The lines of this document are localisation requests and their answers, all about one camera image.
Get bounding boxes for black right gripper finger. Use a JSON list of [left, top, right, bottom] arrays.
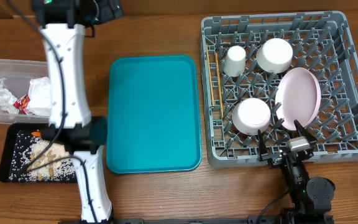
[[257, 130, 269, 162], [294, 119, 317, 146]]

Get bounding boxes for pink plate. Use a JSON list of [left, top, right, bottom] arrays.
[[275, 67, 321, 131]]

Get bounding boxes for small pink bowl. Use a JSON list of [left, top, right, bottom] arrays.
[[232, 98, 271, 136]]

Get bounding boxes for grey dishwasher rack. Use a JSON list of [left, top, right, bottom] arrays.
[[200, 11, 358, 168]]

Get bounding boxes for cream bowl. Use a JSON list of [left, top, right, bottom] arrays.
[[256, 38, 293, 73]]

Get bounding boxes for cream plastic cup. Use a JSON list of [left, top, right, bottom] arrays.
[[223, 45, 246, 77]]

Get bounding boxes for wooden chopstick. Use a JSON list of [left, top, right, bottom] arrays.
[[215, 52, 224, 119], [206, 44, 215, 106]]

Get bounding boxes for clear plastic waste bin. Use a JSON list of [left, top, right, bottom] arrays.
[[0, 59, 48, 124]]

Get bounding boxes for white napkin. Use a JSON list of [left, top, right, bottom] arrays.
[[26, 77, 51, 117]]

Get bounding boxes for red snack wrapper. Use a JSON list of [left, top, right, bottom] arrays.
[[13, 95, 30, 114]]

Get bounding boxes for foil wrapper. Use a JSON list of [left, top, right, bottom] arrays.
[[0, 78, 19, 114]]

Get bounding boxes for orange carrot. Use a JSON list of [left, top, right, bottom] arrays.
[[31, 131, 41, 138]]

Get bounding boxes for rice and peanut scraps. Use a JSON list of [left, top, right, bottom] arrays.
[[7, 130, 76, 183]]

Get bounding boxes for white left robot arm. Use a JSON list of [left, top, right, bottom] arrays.
[[7, 0, 124, 223]]

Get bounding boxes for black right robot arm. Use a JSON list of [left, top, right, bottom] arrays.
[[255, 120, 336, 224]]

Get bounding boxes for black waste tray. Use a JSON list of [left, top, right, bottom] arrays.
[[0, 123, 76, 184]]

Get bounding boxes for teal plastic tray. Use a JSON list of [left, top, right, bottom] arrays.
[[106, 55, 202, 174]]

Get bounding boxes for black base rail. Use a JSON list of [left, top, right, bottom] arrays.
[[58, 215, 334, 224]]

